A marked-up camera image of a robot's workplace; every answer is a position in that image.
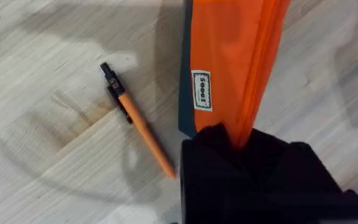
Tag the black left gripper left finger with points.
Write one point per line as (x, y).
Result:
(210, 174)

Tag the orange pen with black clip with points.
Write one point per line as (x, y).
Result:
(135, 115)

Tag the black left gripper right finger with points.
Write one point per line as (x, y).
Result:
(287, 174)

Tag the orange soft zip bag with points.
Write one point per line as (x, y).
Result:
(228, 62)

